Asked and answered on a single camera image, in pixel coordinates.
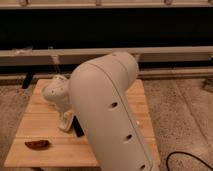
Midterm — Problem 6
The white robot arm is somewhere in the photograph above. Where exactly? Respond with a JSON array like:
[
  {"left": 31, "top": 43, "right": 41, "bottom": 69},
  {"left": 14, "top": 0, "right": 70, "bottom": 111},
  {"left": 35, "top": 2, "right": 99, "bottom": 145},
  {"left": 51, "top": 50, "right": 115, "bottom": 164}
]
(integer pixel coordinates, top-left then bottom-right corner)
[{"left": 42, "top": 52, "right": 159, "bottom": 171}]

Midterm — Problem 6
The black cable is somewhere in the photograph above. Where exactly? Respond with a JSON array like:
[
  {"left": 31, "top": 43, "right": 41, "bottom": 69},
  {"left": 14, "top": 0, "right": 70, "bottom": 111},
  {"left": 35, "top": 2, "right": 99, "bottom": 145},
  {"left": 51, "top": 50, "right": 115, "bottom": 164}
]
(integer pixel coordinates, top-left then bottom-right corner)
[{"left": 165, "top": 151, "right": 213, "bottom": 171}]

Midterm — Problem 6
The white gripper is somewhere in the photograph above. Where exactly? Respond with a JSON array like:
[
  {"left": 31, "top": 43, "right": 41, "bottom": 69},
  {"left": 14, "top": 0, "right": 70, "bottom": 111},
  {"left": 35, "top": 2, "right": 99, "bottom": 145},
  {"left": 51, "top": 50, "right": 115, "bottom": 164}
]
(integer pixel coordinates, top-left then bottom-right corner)
[{"left": 41, "top": 75, "right": 84, "bottom": 137}]

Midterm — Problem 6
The dark red brown object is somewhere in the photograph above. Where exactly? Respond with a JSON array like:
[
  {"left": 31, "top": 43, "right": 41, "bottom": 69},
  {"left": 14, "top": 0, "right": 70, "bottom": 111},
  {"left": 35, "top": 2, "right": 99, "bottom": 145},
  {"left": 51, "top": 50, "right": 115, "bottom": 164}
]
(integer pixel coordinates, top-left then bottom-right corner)
[{"left": 25, "top": 140, "right": 50, "bottom": 150}]

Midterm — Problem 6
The long metal rail shelf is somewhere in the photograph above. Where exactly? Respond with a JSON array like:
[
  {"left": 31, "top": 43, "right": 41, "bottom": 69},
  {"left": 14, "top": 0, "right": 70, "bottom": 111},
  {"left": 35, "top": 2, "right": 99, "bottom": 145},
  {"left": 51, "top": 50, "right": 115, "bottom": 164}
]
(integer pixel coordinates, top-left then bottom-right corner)
[{"left": 0, "top": 45, "right": 213, "bottom": 81}]

